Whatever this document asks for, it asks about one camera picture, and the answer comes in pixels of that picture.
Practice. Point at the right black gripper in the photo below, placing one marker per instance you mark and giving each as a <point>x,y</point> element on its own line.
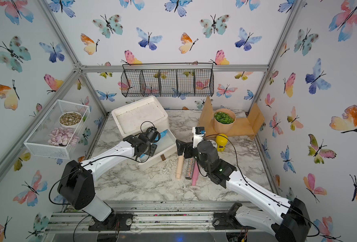
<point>184,144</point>

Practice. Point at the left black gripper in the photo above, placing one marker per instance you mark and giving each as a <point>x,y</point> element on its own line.
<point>153,149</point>

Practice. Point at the wooden rolling pin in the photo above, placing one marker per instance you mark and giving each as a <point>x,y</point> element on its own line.
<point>179,167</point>

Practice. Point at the rhinestone silver microphone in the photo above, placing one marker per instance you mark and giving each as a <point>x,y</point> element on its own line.
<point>190,169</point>

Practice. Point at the pink toy microphone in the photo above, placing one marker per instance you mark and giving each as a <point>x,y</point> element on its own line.
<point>195,174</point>

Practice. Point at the blue toy microphone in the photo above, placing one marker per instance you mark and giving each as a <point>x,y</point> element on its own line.
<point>163,134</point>

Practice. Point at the white drawer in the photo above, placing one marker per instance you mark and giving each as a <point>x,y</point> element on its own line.
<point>167,148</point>

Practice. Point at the white plastic drawer cabinet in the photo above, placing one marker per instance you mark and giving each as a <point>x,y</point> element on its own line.
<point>136,117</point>

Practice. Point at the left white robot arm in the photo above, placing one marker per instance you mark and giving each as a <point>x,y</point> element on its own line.
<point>77,182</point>

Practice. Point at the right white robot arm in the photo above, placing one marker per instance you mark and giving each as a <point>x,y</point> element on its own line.
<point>257,193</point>

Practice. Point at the green label round tin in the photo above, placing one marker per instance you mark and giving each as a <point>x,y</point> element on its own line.
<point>214,144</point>

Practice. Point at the yellow lidded jar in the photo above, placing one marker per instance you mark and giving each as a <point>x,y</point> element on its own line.
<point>221,141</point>

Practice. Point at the peach pot green plant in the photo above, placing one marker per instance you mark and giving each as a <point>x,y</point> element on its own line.
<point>223,120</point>

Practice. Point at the wooden shelf stand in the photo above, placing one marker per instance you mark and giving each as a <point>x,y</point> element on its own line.
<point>248,126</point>

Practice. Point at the white bowl of seeds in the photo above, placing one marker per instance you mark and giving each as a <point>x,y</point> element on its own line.
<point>70,119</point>

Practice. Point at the pink flower petals pile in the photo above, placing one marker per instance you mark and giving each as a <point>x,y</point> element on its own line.
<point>62,137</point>

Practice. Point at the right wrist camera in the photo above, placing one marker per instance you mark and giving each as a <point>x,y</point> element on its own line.
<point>198,135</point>

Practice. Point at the black wire wall basket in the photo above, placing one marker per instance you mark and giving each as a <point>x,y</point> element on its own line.
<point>177,80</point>

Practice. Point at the white mesh wall basket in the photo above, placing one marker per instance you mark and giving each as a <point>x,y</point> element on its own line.
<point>37,142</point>

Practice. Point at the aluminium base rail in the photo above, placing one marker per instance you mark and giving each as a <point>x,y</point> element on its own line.
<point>177,222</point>

